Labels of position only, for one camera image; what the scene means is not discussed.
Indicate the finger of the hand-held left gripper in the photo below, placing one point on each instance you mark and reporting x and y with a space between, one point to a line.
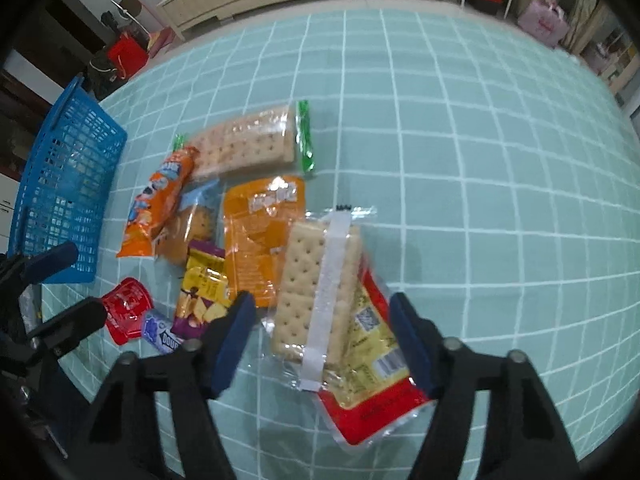
52 262
75 320

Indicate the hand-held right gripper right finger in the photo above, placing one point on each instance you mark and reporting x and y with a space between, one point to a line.
411 347

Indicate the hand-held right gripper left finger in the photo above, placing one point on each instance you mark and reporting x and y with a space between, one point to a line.
234 342

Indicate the red yellow snack packet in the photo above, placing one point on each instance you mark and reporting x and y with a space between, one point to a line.
370 375

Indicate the small red snack packet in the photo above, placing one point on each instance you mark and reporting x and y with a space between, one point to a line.
125 310

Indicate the purple yellow snack packet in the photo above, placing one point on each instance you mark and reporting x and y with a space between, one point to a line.
200 295

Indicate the blue white candy packet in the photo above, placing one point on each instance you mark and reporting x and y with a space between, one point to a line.
157 332

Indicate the clear cracker packet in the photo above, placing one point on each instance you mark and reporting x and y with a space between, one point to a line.
300 290

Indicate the blue plastic basket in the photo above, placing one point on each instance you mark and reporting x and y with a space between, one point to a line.
65 175

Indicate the orange snack packet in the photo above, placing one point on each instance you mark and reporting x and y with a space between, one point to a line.
255 245

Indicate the orange snack bag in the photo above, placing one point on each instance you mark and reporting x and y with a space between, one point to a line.
155 200

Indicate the small cookie packet blue edge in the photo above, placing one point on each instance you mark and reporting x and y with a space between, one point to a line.
192 225

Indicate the long cracker packet green ends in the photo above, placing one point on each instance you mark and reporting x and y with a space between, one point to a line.
245 142

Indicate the black bag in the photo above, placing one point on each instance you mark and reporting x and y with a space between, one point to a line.
102 77

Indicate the red bag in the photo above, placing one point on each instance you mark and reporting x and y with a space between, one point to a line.
125 55

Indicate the pink bag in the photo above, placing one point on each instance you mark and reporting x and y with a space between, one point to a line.
542 20

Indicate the beige curtain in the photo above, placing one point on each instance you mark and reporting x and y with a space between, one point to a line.
587 15

